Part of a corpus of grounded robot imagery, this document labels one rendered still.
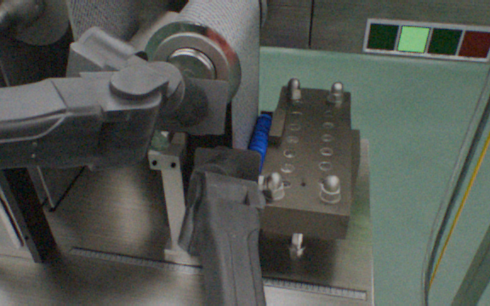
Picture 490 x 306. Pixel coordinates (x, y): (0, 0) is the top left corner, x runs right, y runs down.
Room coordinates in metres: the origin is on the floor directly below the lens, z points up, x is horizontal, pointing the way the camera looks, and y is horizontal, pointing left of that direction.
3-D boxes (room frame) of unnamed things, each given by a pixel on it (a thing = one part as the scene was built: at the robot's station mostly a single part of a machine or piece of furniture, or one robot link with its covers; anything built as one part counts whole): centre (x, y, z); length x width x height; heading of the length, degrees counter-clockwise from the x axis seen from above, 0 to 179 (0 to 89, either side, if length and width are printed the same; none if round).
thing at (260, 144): (0.71, -0.02, 1.03); 0.21 x 0.04 x 0.03; 170
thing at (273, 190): (0.58, -0.05, 1.05); 0.04 x 0.04 x 0.04
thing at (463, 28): (0.86, -0.36, 1.18); 0.25 x 0.01 x 0.07; 80
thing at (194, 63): (0.60, 0.08, 1.25); 0.07 x 0.02 x 0.07; 80
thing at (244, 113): (0.72, 0.00, 1.10); 0.23 x 0.01 x 0.18; 170
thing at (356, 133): (0.73, -0.22, 0.96); 0.10 x 0.03 x 0.11; 170
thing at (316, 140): (0.74, -0.13, 1.00); 0.40 x 0.16 x 0.06; 170
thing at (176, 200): (0.58, 0.12, 1.05); 0.06 x 0.05 x 0.31; 170
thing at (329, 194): (0.57, -0.14, 1.05); 0.04 x 0.04 x 0.04
